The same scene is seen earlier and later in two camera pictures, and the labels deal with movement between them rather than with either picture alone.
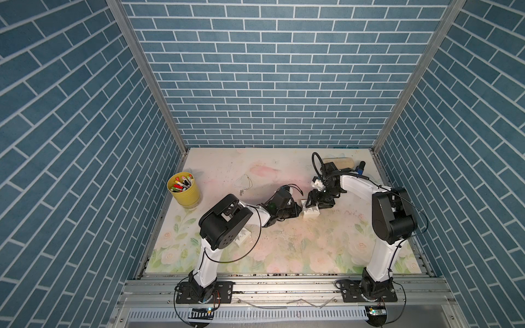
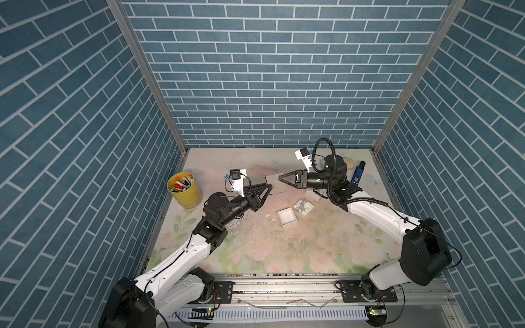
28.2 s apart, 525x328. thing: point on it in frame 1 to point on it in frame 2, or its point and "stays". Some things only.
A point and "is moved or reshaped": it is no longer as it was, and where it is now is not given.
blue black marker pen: (360, 168) stays
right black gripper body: (323, 198) to (313, 181)
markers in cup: (180, 185) stays
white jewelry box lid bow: (309, 212) is moved or reshaped
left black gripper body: (288, 212) to (251, 203)
